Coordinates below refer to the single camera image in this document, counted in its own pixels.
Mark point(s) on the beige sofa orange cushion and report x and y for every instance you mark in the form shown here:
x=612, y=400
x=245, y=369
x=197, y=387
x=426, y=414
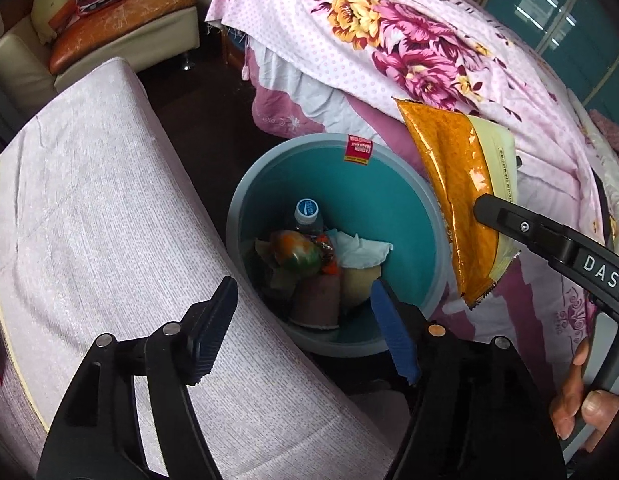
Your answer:
x=144, y=32

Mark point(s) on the green orange fruit wrapper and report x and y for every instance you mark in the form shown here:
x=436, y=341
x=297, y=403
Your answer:
x=296, y=253

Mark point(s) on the pink floral quilt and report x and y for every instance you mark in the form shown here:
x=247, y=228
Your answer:
x=340, y=66

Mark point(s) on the plastic bottle blue cap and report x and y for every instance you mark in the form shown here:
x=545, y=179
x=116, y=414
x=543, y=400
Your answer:
x=307, y=217

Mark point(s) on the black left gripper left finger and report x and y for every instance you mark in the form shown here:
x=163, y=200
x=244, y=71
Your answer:
x=95, y=433

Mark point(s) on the pink paper cup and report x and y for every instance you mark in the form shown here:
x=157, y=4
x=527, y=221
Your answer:
x=316, y=302

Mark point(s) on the person's right hand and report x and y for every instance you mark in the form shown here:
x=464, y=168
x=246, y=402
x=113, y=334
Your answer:
x=597, y=408

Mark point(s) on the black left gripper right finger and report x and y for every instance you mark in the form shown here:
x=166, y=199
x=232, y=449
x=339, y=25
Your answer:
x=475, y=411

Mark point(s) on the white tissue in bin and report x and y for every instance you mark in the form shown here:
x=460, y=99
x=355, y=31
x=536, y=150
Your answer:
x=354, y=252

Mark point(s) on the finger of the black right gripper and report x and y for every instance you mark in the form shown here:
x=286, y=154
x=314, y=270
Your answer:
x=572, y=254

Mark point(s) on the orange yellow snack bag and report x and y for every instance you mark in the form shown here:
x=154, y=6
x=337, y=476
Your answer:
x=466, y=157

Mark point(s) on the teal plastic trash bin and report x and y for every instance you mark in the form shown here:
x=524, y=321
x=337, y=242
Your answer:
x=384, y=199

